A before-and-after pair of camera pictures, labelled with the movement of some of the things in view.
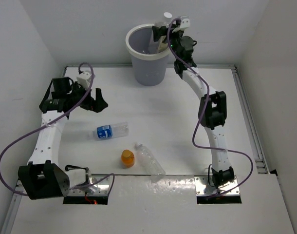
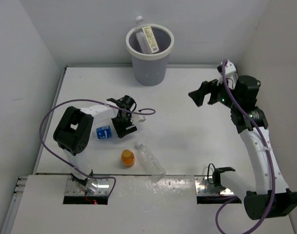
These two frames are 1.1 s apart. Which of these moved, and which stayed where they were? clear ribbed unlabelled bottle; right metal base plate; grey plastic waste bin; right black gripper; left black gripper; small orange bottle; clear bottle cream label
Moved: left black gripper; clear bottle cream label; right black gripper
Stayed: grey plastic waste bin; small orange bottle; clear ribbed unlabelled bottle; right metal base plate
